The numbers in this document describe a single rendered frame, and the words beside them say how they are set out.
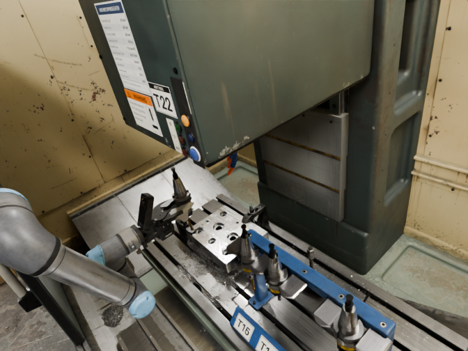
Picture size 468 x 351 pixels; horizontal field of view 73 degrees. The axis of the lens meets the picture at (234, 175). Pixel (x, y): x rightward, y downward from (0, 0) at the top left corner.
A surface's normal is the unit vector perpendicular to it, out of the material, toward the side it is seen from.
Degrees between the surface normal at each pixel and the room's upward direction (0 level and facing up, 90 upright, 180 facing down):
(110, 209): 24
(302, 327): 0
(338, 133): 90
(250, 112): 90
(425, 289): 0
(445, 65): 90
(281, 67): 90
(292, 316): 0
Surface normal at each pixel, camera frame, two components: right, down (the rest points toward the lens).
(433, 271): -0.17, -0.83
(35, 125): 0.64, 0.32
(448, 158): -0.75, 0.46
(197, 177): 0.11, -0.62
